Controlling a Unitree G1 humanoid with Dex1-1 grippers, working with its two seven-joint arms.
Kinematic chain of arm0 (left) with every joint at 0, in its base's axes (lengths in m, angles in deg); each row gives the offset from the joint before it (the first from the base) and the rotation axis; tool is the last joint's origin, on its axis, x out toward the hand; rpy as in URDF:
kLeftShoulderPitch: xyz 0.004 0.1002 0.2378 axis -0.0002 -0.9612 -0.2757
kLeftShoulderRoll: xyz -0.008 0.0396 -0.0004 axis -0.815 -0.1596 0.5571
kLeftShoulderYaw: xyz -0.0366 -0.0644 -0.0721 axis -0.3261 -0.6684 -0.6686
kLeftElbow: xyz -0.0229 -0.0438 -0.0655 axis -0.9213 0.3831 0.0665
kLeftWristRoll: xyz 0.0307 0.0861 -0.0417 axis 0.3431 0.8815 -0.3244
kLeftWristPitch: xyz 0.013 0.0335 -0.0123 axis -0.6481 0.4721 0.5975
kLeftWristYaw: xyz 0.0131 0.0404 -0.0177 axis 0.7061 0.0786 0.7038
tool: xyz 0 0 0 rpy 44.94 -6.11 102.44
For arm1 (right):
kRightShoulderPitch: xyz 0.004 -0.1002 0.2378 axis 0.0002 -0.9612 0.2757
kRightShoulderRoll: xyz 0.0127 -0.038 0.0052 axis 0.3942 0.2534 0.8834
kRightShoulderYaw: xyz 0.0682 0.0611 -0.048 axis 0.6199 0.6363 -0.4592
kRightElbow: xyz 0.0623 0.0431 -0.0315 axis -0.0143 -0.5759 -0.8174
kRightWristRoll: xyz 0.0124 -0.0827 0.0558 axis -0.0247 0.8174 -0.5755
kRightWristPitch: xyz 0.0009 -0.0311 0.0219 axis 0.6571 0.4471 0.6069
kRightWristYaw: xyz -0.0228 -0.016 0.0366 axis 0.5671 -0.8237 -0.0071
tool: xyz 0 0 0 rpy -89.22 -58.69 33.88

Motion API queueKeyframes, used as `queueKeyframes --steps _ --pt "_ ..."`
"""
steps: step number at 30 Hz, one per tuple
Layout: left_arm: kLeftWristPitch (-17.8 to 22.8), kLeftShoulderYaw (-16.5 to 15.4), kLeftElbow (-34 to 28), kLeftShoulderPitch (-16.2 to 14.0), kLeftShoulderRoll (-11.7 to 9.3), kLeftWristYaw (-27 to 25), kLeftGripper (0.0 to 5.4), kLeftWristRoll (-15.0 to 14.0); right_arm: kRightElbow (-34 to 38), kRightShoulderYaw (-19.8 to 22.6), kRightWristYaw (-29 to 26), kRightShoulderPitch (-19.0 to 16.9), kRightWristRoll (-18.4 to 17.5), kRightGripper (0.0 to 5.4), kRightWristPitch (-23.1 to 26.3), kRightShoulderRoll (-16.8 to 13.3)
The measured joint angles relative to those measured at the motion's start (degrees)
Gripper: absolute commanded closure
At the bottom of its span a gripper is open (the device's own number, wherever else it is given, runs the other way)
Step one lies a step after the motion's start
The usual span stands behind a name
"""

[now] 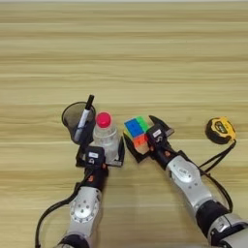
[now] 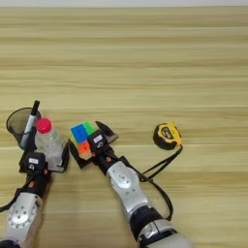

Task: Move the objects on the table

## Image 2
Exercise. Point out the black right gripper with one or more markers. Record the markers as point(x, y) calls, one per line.
point(105, 158)

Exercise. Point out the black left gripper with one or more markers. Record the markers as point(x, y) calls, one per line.
point(37, 184)

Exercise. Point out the clear bottle with red cap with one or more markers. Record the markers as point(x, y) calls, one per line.
point(48, 142)

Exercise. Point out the colourful puzzle cube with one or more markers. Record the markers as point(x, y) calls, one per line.
point(80, 134)

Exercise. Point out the yellow black tape measure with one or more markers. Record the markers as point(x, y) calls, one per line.
point(167, 135)

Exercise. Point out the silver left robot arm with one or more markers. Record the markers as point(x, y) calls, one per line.
point(21, 216)

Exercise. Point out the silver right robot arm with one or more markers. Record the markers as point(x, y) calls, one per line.
point(129, 187)

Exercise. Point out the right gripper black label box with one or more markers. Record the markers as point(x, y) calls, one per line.
point(97, 139)

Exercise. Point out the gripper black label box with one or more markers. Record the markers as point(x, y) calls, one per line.
point(35, 162)
point(97, 139)

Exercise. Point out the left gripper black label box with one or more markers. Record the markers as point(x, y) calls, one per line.
point(35, 162)

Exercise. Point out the white marker with black cap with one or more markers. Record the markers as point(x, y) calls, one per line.
point(29, 124)

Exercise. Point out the black mesh pen cup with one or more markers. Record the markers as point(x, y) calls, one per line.
point(16, 124)

